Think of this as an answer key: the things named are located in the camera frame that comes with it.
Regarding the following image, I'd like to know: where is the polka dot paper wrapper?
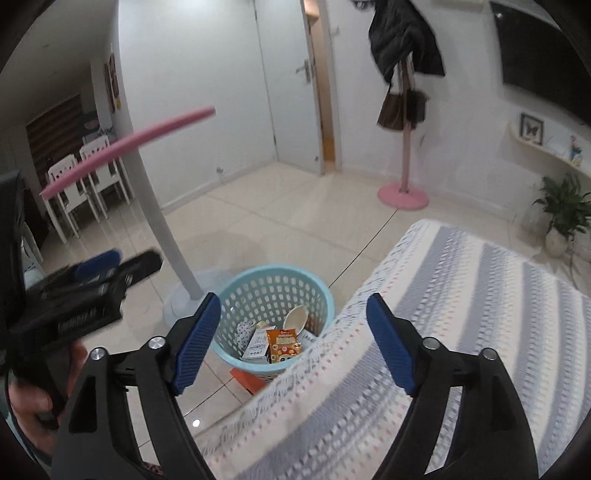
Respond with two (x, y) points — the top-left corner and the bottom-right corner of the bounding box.
(235, 321), (256, 353)

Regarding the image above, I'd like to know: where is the orange snack packet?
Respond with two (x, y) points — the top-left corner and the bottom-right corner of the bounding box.
(266, 329), (303, 364)

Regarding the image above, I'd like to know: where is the white blue milk carton box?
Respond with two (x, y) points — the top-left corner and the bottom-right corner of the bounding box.
(242, 327), (273, 364)

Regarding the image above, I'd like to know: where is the person left hand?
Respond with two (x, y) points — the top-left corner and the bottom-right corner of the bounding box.
(8, 340), (87, 456)

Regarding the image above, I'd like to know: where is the white dining chair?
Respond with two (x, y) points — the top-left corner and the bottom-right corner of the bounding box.
(46, 135), (134, 237)

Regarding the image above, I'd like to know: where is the pink top side table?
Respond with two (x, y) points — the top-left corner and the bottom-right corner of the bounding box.
(40, 107), (231, 327)

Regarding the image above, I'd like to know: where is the striped woven tablecloth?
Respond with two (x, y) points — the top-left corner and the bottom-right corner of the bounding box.
(197, 220), (590, 479)

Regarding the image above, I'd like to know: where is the orange floor item under basket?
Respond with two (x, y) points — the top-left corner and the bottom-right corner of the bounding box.
(229, 368), (276, 395)

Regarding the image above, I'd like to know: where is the green potted plant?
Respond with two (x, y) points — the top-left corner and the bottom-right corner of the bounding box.
(534, 173), (590, 258)

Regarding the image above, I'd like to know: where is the pink coat stand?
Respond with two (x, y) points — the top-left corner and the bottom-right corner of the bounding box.
(378, 59), (429, 211)

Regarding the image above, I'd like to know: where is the framed butterfly picture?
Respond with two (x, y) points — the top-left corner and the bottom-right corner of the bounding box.
(519, 113), (544, 146)

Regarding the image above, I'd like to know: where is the brown handbag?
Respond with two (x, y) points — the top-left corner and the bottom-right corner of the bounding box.
(377, 75), (429, 131)

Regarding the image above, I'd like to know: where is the white door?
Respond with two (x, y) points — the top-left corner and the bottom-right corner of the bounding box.
(254, 0), (324, 175)

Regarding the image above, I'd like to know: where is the black hanging coat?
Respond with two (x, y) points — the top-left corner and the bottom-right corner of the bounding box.
(369, 0), (446, 84)

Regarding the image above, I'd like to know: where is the white curved wall shelf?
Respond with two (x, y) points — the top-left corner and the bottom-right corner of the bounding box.
(507, 122), (590, 178)

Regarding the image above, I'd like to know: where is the black wall television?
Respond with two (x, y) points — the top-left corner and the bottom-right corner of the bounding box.
(490, 1), (590, 124)

